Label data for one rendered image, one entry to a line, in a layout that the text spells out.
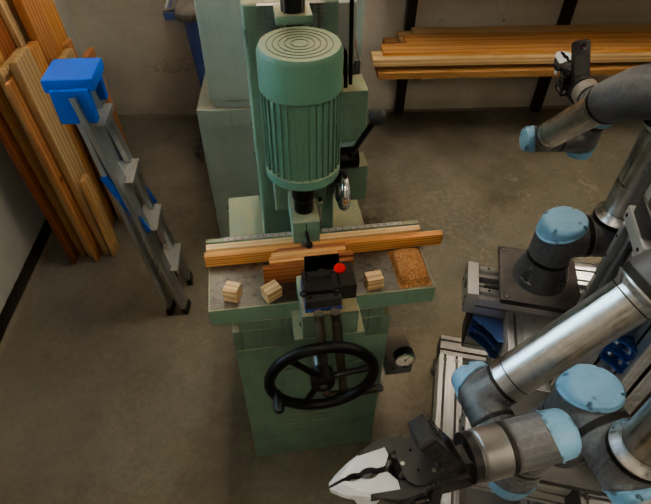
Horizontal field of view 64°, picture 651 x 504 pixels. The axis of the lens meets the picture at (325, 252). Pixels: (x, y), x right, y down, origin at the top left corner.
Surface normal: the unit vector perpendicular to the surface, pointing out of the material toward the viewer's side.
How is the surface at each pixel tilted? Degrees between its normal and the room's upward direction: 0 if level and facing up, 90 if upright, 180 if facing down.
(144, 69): 90
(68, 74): 0
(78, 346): 0
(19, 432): 0
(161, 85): 90
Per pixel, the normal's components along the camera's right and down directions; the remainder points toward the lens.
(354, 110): 0.14, 0.71
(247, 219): 0.01, -0.70
